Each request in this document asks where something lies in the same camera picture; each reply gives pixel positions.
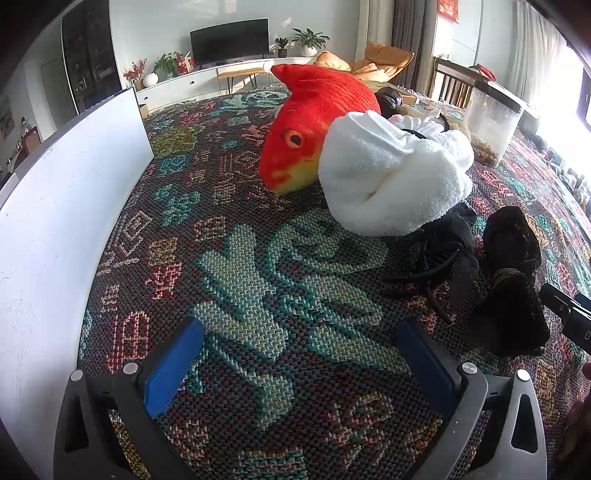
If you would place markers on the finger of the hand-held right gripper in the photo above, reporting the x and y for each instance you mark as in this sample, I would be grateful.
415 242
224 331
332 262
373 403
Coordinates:
561 300

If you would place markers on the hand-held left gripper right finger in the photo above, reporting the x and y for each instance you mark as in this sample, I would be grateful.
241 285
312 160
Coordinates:
429 369

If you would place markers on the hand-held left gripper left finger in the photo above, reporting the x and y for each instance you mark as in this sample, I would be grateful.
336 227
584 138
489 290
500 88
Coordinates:
173 364

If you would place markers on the black cloth bundle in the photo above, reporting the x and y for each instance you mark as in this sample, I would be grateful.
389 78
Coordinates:
508 240

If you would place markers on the white towel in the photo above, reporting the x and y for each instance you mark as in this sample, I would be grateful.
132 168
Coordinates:
397 184

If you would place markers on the red goldfish plush toy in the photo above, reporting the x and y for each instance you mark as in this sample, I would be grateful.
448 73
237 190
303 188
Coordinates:
314 110

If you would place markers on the colourful woven blanket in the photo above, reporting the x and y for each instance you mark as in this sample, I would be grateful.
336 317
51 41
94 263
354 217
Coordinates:
277 286

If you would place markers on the clear plastic jar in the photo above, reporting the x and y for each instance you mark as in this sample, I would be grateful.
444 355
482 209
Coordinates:
489 124

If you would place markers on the red cloth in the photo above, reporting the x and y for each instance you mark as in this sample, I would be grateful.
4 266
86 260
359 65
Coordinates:
485 72

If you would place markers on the wooden chair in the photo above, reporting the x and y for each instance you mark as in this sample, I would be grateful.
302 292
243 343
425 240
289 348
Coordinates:
450 83

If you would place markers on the black roll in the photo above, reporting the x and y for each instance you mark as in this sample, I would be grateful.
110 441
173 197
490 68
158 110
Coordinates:
388 99

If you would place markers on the white television cabinet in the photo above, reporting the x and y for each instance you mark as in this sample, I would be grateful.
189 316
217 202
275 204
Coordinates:
184 85

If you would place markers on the white round vase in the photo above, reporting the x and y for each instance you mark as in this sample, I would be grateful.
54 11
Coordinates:
150 81

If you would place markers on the red flower branches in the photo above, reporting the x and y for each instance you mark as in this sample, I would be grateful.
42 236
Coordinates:
135 71

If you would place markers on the bushy potted plant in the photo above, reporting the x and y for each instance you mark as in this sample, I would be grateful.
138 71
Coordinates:
165 64

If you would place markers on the red gift box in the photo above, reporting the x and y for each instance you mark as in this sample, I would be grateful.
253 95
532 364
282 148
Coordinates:
184 64

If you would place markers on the wooden bench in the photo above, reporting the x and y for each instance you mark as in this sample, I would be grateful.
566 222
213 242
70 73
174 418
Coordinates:
240 71

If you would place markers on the dark grey curtain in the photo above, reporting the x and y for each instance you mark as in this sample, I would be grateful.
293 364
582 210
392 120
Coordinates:
408 37

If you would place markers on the dark display cabinet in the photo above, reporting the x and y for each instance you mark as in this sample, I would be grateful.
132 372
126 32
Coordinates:
92 55

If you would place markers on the black television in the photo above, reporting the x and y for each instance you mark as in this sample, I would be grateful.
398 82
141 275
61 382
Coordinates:
228 41

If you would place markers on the small potted plant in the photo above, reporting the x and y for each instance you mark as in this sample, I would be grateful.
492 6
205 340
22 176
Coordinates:
281 46

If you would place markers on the large potted plant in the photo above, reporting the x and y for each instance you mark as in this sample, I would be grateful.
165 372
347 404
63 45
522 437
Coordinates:
309 39

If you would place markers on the framed wall picture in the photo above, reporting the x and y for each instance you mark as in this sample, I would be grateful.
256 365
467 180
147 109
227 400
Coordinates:
6 117

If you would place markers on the red wall hanging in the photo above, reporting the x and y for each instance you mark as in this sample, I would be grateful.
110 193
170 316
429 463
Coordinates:
448 11

